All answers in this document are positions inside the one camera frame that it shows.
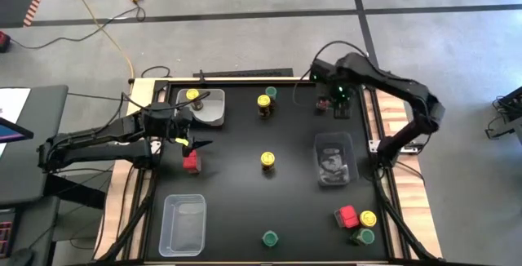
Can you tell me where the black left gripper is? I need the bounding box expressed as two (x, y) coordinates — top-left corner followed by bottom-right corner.
(173, 107), (215, 158)

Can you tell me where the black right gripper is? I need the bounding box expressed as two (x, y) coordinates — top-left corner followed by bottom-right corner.
(325, 64), (360, 119)

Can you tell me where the yellow-lid spice jar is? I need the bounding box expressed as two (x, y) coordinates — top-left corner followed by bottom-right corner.
(259, 151), (276, 174)
(358, 210), (378, 229)
(185, 87), (205, 112)
(256, 93), (275, 119)

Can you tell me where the smoky grey transparent bin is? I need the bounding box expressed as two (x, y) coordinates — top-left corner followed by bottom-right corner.
(312, 131), (361, 188)

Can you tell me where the clear plastic bin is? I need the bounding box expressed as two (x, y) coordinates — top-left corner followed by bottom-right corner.
(157, 193), (208, 259)

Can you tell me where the black flat bar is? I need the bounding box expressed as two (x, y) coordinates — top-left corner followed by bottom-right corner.
(192, 67), (294, 79)

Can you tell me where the grey side desk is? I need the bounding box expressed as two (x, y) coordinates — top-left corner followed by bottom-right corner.
(0, 85), (69, 206)

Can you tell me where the tablet screen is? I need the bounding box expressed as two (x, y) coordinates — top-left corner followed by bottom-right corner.
(0, 117), (34, 144)

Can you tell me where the white paper sheet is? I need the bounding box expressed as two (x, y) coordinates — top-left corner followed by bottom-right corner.
(0, 87), (32, 125)

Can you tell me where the backlit keyboard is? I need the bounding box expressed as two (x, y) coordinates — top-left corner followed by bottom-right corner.
(0, 219), (13, 259)

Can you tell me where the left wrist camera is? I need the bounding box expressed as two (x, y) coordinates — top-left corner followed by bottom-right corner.
(143, 102), (177, 135)

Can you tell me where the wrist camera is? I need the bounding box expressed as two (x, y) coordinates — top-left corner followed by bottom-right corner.
(143, 102), (177, 135)
(310, 58), (336, 83)

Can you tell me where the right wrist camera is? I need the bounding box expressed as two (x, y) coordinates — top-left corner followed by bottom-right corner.
(310, 58), (336, 83)

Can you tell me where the black table frame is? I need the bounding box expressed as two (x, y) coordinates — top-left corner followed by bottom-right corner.
(92, 64), (444, 266)

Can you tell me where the black cable loop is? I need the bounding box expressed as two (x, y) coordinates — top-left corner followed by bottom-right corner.
(140, 65), (172, 79)

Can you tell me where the black floor cable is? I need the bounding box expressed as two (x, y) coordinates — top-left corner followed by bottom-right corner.
(10, 0), (164, 51)

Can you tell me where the yellow power cable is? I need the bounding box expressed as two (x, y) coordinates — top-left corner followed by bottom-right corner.
(60, 0), (135, 80)

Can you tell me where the black equipment with cables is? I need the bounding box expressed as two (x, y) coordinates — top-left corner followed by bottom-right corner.
(484, 85), (522, 141)

